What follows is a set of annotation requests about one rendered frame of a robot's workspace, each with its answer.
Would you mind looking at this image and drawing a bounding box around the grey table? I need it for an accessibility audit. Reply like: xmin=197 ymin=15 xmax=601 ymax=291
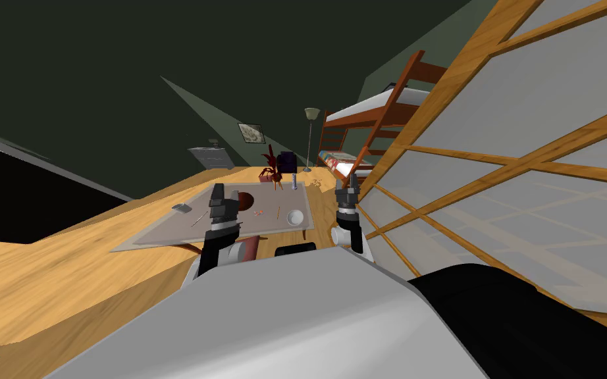
xmin=109 ymin=181 xmax=316 ymax=256

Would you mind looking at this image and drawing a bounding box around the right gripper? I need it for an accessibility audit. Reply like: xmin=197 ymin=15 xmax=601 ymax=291
xmin=334 ymin=173 xmax=361 ymax=215

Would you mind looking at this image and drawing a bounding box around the floor lamp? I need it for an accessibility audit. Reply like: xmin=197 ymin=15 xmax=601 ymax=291
xmin=303 ymin=107 xmax=321 ymax=174

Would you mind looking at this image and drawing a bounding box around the red potted plant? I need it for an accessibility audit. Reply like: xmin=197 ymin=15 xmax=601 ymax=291
xmin=258 ymin=143 xmax=284 ymax=190

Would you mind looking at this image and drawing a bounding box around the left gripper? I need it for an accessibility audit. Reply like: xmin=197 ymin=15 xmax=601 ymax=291
xmin=208 ymin=183 xmax=243 ymax=227

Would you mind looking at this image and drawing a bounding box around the dark purple box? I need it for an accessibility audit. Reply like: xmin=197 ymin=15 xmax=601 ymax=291
xmin=277 ymin=151 xmax=298 ymax=174

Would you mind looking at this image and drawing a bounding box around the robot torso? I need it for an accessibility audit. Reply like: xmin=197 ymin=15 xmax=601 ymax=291
xmin=44 ymin=241 xmax=490 ymax=379

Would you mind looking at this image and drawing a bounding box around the wooden framed window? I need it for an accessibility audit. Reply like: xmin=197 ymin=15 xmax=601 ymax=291
xmin=357 ymin=0 xmax=607 ymax=344

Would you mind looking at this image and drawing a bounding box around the grey dresser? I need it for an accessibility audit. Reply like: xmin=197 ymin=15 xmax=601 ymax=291
xmin=187 ymin=139 xmax=236 ymax=171

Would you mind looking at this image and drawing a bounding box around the red-brown chair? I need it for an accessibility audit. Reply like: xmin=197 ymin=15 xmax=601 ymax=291
xmin=238 ymin=235 xmax=269 ymax=263

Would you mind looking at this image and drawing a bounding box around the framed wall picture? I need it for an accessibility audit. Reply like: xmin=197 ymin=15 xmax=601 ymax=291
xmin=237 ymin=122 xmax=267 ymax=145

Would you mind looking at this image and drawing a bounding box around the wooden bunk bed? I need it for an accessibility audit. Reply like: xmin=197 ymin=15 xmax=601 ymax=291
xmin=316 ymin=49 xmax=449 ymax=186

